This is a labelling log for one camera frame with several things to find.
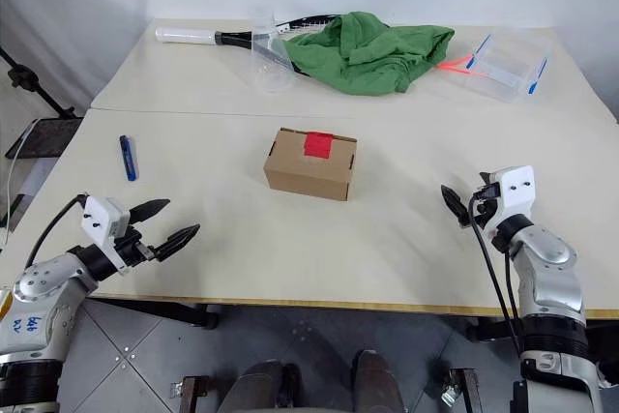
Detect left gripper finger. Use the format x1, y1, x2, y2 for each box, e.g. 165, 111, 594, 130
127, 197, 172, 227
154, 222, 202, 261

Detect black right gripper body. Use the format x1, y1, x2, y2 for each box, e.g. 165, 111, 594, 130
466, 193, 500, 232

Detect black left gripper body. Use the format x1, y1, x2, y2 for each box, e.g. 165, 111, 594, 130
114, 226, 160, 271

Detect blue handled tool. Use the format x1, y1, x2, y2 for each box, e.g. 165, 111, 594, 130
119, 134, 140, 181

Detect brown cardboard box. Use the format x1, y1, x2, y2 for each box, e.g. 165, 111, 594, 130
262, 127, 359, 202

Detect clear storage box blue latches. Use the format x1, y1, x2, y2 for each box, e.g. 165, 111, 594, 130
454, 34, 554, 104

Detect black table foot bar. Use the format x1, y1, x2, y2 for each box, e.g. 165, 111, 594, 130
86, 299, 219, 331

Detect red tape seal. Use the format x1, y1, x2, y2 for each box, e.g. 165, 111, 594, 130
303, 132, 335, 161

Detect metal table caster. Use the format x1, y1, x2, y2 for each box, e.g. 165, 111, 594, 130
169, 373, 212, 413
440, 368, 480, 409

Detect green cloth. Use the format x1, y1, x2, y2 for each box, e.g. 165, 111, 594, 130
281, 11, 457, 97

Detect dark rounded shape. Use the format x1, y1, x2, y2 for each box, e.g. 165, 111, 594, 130
224, 359, 301, 413
350, 349, 405, 413

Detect tall clear plastic cup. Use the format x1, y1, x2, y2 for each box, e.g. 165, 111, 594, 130
248, 0, 295, 94

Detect black tripod stand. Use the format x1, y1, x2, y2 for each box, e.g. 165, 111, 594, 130
0, 44, 76, 119

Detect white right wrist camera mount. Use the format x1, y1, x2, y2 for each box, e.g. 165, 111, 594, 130
483, 164, 537, 235

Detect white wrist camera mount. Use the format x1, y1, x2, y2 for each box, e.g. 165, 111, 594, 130
483, 164, 537, 235
79, 194, 132, 272

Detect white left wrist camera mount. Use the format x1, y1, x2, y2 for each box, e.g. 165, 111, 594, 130
79, 194, 132, 272

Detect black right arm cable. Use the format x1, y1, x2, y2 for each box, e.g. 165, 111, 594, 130
468, 188, 526, 356

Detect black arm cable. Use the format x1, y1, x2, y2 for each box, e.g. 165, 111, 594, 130
24, 193, 91, 269
468, 188, 526, 356

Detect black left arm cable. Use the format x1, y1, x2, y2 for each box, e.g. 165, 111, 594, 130
24, 193, 91, 269

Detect thin white cable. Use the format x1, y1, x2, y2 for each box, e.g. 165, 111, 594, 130
4, 117, 36, 245

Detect black racket with white handle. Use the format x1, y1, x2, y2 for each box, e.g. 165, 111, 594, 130
155, 15, 349, 79

